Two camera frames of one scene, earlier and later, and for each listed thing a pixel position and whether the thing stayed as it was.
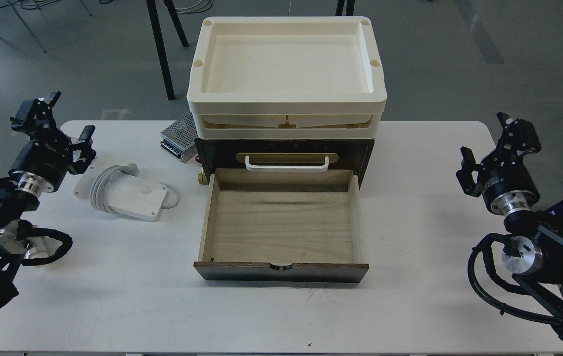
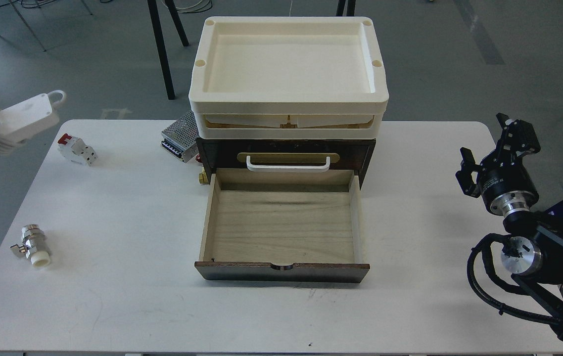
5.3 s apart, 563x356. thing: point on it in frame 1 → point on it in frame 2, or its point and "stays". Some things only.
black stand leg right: [350, 8] stays
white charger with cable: [120, 189] → [14, 124]
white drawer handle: [287, 168] stays
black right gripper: [500, 177] stays
